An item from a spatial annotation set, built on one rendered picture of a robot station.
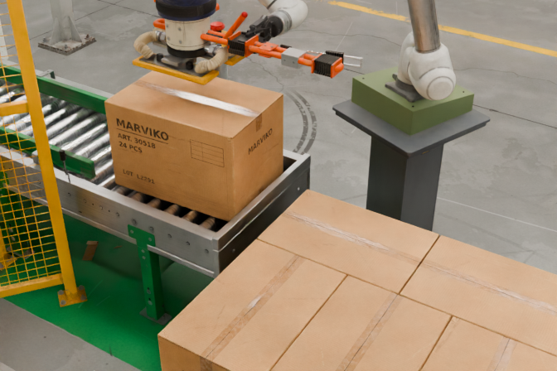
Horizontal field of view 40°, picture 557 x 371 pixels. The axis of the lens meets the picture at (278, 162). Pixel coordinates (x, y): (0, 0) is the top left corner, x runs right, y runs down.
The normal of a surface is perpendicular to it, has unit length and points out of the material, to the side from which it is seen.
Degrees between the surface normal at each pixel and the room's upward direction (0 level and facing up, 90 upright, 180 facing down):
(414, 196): 90
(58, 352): 0
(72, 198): 90
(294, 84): 0
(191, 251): 90
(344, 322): 0
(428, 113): 90
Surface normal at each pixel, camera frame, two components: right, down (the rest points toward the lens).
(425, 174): 0.59, 0.44
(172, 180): -0.47, 0.47
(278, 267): 0.00, -0.84
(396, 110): -0.81, 0.32
